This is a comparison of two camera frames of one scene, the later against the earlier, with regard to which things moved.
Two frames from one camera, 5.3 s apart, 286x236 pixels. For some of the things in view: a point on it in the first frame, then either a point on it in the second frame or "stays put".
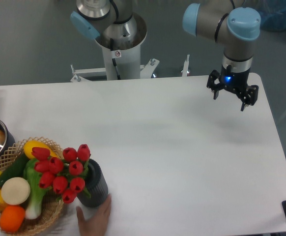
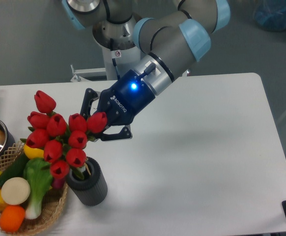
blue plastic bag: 280,15 stays put
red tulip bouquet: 65,177 to 63,143
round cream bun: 15,191 stays put
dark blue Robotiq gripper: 236,81 to 121,103
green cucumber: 15,169 stays put
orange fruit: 11,218 stays put
